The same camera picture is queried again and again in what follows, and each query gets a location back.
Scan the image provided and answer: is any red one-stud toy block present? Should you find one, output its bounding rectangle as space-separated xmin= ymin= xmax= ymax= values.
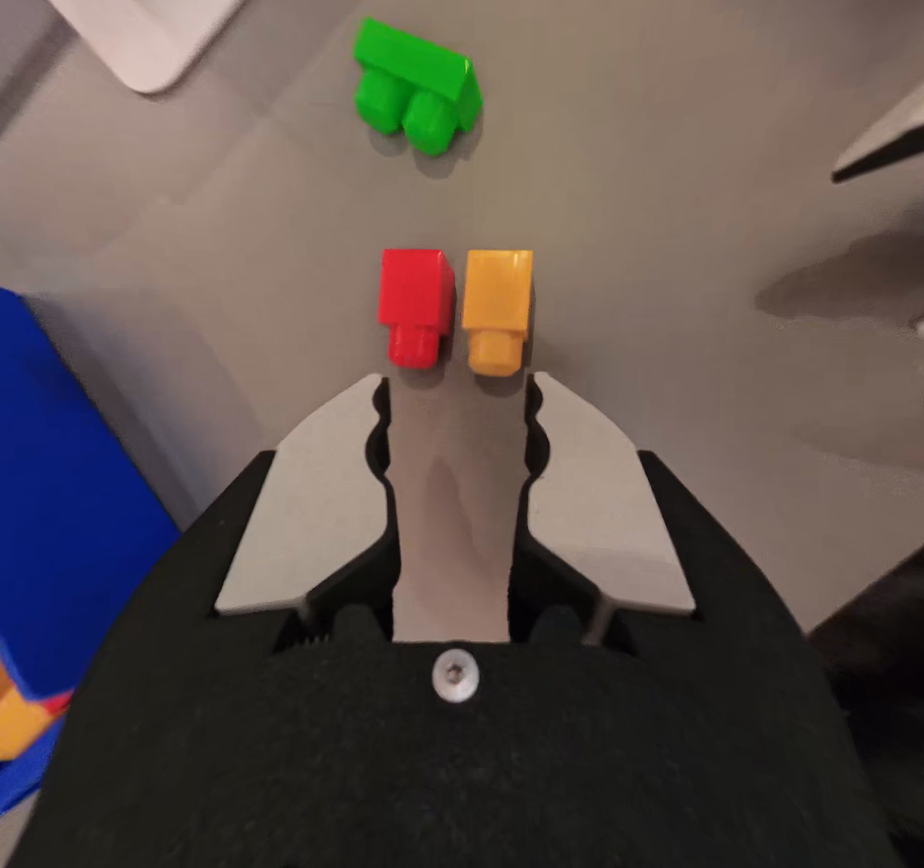
xmin=377 ymin=247 xmax=457 ymax=370

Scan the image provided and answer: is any blue plastic bin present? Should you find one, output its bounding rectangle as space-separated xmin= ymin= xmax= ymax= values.
xmin=0 ymin=287 xmax=183 ymax=815

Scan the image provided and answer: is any white stand with wooden board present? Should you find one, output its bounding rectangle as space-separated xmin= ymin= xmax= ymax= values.
xmin=22 ymin=0 xmax=295 ymax=95

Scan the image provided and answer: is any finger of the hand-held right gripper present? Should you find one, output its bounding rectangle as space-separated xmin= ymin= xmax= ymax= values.
xmin=830 ymin=84 xmax=924 ymax=184

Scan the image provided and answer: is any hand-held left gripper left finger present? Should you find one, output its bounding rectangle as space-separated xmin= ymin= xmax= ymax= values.
xmin=215 ymin=373 xmax=401 ymax=644

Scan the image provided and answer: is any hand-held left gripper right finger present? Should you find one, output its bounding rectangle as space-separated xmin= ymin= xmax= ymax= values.
xmin=509 ymin=371 xmax=697 ymax=644

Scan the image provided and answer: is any green two-stud toy block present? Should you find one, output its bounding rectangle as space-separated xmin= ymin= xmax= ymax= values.
xmin=352 ymin=17 xmax=483 ymax=158

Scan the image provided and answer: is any person's dark clothing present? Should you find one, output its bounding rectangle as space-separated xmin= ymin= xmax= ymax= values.
xmin=805 ymin=539 xmax=924 ymax=868

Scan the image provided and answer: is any yellow one-stud toy block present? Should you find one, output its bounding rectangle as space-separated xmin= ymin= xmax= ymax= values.
xmin=461 ymin=249 xmax=535 ymax=378

